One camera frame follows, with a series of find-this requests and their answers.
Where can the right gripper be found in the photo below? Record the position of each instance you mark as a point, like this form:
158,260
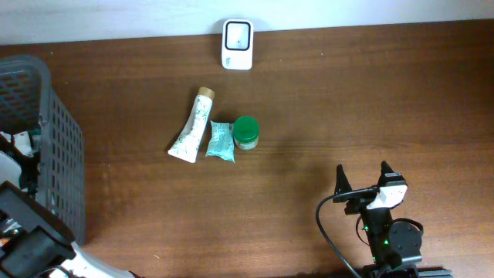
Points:
357,204

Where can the green lid jar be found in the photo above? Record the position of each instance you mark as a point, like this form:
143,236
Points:
246,133

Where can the teal wipes packet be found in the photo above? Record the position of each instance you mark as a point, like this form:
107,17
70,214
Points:
221,144

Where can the white tube with tan cap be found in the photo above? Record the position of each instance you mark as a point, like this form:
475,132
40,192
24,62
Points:
189,140

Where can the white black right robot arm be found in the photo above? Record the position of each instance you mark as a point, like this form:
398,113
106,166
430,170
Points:
395,244

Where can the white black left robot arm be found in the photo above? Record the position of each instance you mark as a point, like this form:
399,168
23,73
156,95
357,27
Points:
45,247

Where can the white barcode scanner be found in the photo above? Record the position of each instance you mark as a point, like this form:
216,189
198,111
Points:
237,44

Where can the grey plastic basket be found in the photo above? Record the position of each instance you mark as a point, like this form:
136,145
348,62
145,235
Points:
28,102

